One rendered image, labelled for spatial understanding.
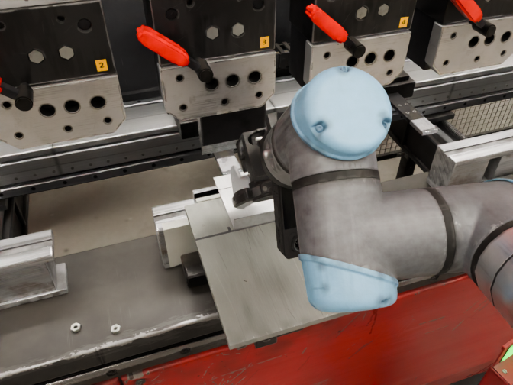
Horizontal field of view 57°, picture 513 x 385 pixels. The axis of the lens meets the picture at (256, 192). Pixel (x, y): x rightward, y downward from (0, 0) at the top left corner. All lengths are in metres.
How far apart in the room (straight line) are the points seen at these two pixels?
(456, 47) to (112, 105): 0.50
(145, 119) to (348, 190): 0.70
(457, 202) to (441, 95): 0.85
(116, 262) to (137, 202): 1.45
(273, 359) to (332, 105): 0.67
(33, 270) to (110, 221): 1.45
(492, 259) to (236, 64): 0.38
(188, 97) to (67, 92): 0.15
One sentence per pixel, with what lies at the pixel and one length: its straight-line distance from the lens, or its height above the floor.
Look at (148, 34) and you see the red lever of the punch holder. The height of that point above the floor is 1.31.
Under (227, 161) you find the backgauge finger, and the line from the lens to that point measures 0.85.
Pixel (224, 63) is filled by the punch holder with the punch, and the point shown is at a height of 1.25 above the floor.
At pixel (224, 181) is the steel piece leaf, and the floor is 1.00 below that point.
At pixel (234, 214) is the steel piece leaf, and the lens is 0.75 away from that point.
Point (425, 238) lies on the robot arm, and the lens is 0.40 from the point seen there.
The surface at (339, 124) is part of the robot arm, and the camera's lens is 0.37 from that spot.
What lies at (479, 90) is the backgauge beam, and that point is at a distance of 1.32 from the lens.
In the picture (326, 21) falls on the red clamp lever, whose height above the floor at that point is 1.30.
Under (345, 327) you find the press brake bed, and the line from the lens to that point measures 0.97.
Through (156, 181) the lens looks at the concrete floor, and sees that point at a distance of 2.41.
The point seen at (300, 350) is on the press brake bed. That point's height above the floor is 0.68.
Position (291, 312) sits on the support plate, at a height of 1.00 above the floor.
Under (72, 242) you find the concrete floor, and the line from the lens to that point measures 2.21.
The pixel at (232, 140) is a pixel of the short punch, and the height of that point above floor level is 1.10.
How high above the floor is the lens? 1.52
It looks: 41 degrees down
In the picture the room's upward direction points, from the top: straight up
